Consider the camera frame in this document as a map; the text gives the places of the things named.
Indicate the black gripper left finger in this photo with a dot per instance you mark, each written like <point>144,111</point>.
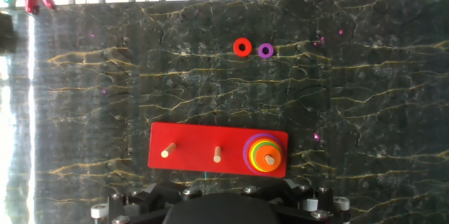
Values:
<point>151,199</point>

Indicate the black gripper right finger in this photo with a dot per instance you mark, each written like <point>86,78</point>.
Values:
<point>301,199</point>

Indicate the red Hanoi base with pegs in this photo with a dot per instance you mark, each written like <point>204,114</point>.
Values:
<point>196,146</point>

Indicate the black marble pattern mat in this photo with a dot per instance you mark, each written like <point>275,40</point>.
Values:
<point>105,94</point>

